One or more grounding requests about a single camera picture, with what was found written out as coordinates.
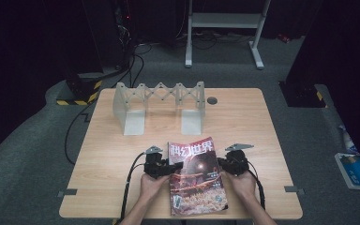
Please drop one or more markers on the red illustrated magazine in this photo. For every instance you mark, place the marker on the red illustrated magazine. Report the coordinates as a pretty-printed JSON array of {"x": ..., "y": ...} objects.
[{"x": 197, "y": 178}]

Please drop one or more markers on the person's right hand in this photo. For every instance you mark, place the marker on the person's right hand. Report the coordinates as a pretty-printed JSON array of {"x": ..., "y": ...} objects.
[{"x": 242, "y": 186}]

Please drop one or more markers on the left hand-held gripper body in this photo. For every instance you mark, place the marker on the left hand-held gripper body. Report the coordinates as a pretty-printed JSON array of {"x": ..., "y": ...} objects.
[{"x": 154, "y": 164}]

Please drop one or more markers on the grey expandable book rack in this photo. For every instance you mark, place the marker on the grey expandable book rack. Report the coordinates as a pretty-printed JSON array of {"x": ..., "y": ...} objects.
[{"x": 134, "y": 122}]

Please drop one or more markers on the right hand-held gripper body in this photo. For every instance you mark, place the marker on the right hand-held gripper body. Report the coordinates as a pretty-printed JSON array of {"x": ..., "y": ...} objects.
[{"x": 237, "y": 162}]

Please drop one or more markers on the white metal stand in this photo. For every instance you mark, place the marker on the white metal stand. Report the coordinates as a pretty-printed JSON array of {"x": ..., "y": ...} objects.
[{"x": 225, "y": 20}]

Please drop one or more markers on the small red object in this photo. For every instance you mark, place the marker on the small red object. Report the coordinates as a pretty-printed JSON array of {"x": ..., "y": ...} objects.
[{"x": 283, "y": 38}]

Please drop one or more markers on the round black table grommet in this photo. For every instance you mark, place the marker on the round black table grommet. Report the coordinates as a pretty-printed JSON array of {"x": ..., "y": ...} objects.
[{"x": 212, "y": 100}]

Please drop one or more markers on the blue packet on floor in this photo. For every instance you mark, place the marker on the blue packet on floor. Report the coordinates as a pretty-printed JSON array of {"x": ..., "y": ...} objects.
[{"x": 356, "y": 173}]

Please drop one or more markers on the person's left hand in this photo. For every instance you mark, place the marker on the person's left hand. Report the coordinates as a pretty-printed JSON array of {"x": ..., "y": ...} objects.
[{"x": 151, "y": 187}]

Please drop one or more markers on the black base with hazard stripes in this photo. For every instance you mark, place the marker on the black base with hazard stripes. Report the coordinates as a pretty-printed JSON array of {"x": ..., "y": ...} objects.
[
  {"x": 81, "y": 89},
  {"x": 303, "y": 95}
]

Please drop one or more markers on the dark equipment rack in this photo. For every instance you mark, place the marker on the dark equipment rack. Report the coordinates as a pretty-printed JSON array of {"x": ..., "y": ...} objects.
[{"x": 106, "y": 31}]

